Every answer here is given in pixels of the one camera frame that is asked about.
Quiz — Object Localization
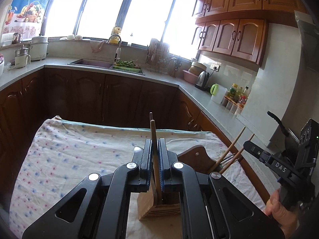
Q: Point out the steel spoon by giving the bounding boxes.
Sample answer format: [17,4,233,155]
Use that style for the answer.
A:
[134,146,143,154]

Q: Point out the small white electric pot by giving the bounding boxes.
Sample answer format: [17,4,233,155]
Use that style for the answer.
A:
[15,46,31,69]

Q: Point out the dish drying rack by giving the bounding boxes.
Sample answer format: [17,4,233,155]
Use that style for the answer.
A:
[146,38,182,77]

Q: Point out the range hood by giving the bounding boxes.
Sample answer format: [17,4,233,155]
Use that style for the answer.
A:
[293,10,319,74]

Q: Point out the lower wooden cabinets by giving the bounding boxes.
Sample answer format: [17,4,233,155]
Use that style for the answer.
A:
[0,68,271,200]

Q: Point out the kitchen sink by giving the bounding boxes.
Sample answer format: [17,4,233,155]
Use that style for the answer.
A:
[69,59,114,69]

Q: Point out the large white cooker pot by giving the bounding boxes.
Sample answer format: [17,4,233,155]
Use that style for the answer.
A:
[29,36,49,61]

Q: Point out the tropical fruit poster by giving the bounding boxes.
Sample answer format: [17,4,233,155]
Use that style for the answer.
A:
[2,0,49,39]

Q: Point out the condiment bottles group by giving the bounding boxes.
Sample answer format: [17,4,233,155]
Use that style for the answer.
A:
[222,83,249,116]

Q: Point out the steel fork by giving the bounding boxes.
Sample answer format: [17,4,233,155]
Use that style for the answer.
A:
[220,155,238,169]

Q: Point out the kitchen faucet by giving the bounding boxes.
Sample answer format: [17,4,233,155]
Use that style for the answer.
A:
[107,34,122,63]

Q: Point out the green vegetable basket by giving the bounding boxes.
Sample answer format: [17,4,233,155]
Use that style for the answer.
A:
[113,61,142,73]

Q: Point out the wall power outlet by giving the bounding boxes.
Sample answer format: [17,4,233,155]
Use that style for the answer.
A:
[210,62,221,72]

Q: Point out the yellow bottle on sill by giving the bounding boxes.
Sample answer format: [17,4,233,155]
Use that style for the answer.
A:
[109,25,122,44]

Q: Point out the pink basin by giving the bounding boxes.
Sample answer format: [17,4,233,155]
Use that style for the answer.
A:
[183,70,198,85]

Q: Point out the wooden chopstick one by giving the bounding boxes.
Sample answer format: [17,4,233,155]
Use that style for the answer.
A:
[209,126,245,173]

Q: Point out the wooden utensil holder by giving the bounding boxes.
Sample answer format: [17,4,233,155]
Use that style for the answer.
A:
[137,145,215,221]

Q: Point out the upper wooden cabinets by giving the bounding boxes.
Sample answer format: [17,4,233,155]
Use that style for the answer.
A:
[191,0,307,65]

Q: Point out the wooden chopstick three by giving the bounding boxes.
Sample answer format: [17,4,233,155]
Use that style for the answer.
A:
[150,120,162,204]

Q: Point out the green handled white pitcher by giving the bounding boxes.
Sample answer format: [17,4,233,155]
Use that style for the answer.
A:
[210,84,228,104]

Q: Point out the wooden cabinets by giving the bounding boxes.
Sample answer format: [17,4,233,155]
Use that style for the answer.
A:
[0,68,271,200]
[191,0,307,65]

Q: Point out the steel electric kettle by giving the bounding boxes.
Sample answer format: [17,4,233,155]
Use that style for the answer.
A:
[195,71,210,91]

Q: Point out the person's right hand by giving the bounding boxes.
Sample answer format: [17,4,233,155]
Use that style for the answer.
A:
[264,189,299,238]

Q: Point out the white red rice cooker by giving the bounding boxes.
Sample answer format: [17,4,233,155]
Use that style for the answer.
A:
[0,54,5,77]

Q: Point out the floral white tablecloth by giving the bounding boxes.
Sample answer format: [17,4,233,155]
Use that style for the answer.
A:
[9,116,265,238]

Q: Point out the black wok with lid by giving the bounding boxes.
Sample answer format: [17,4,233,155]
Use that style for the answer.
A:
[267,111,299,146]

